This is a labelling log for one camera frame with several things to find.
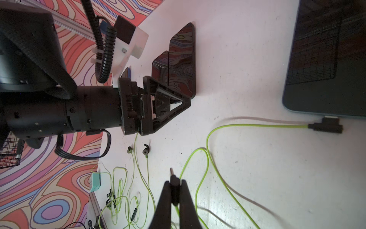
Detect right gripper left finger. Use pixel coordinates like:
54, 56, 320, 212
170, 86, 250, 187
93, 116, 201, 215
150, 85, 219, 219
149, 181, 172, 229

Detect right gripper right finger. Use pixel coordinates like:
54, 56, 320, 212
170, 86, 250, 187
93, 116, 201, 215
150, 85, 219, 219
179, 179, 202, 229

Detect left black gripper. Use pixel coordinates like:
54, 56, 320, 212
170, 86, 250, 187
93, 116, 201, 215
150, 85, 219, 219
118, 76, 191, 135

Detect black smartphone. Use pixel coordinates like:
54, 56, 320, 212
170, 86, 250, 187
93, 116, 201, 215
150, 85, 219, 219
282, 1, 366, 117
151, 51, 169, 85
168, 23, 196, 99

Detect green earphones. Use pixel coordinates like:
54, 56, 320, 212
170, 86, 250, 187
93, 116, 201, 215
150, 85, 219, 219
184, 117, 344, 229
170, 168, 181, 217
92, 163, 141, 229
127, 134, 157, 229

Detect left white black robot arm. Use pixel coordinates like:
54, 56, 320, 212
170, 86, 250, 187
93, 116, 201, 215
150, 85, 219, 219
1, 1, 192, 149

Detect teal alarm clock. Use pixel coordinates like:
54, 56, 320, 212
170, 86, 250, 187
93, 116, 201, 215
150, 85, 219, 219
90, 172, 101, 192

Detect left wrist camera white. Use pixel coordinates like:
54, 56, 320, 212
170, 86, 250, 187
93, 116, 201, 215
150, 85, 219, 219
111, 16, 149, 88

